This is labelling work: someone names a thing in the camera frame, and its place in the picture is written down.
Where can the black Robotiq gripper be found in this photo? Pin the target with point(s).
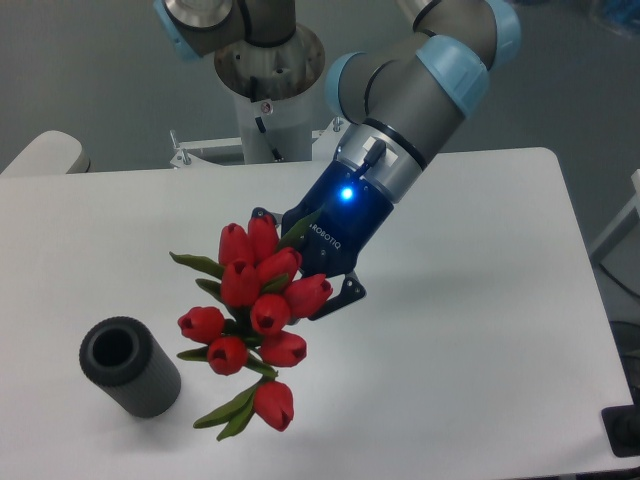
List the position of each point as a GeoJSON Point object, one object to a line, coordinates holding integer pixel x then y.
{"type": "Point", "coordinates": [351, 211]}

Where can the red tulip bouquet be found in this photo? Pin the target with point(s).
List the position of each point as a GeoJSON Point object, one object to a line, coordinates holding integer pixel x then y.
{"type": "Point", "coordinates": [256, 283]}

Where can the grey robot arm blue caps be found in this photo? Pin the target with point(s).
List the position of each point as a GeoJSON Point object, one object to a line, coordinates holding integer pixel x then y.
{"type": "Point", "coordinates": [401, 106]}

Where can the dark grey ribbed vase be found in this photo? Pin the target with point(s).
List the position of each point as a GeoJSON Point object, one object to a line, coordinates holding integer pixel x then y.
{"type": "Point", "coordinates": [122, 357]}

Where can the beige chair back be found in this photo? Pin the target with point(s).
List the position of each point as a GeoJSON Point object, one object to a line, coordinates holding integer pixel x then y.
{"type": "Point", "coordinates": [51, 153]}

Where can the white furniture at right edge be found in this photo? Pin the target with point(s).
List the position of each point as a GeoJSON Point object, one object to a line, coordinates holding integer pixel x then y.
{"type": "Point", "coordinates": [618, 228]}

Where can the white metal base frame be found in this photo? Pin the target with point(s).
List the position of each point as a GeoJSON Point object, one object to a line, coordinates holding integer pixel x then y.
{"type": "Point", "coordinates": [230, 151]}

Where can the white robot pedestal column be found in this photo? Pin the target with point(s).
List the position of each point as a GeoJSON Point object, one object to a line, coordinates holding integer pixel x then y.
{"type": "Point", "coordinates": [272, 91]}

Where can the black cable grommet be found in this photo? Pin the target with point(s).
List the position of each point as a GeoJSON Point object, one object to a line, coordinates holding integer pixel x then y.
{"type": "Point", "coordinates": [622, 429]}

